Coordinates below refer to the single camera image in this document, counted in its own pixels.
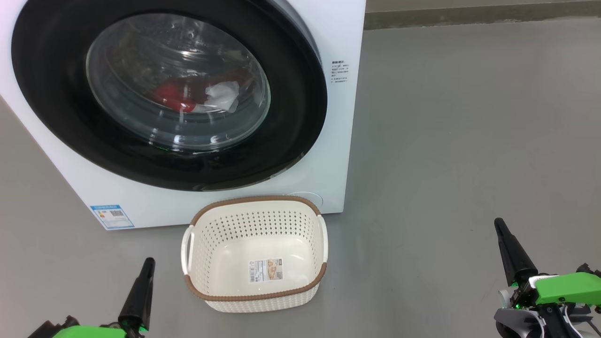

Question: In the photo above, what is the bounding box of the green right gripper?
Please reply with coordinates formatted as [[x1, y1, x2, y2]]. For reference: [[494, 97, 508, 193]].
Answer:
[[494, 217, 601, 309]]

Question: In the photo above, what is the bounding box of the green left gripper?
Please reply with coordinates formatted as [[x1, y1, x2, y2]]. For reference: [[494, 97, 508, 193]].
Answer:
[[52, 257, 156, 338]]

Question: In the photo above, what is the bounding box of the red garment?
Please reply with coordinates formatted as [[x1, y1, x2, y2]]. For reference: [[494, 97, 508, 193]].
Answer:
[[148, 70, 254, 114]]

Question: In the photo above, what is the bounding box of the black round washer door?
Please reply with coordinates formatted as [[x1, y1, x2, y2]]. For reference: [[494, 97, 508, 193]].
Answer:
[[10, 0, 328, 192]]

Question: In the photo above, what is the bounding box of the cream perforated laundry basket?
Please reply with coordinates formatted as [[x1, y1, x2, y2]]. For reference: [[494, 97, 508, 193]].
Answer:
[[181, 195, 328, 314]]

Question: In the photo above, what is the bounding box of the printed product label sticker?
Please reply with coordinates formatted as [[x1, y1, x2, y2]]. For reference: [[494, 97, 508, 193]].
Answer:
[[248, 258, 284, 284]]

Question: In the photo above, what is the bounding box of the white front-load washing machine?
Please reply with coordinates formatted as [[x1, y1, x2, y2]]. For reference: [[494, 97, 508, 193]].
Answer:
[[0, 0, 367, 230]]

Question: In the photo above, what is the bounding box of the blue energy label sticker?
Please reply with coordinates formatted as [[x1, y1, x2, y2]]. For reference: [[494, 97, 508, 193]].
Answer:
[[90, 204, 135, 230]]

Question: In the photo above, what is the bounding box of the round white drain filter cover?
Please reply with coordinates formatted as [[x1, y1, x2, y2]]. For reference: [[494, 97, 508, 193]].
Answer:
[[287, 191, 324, 209]]

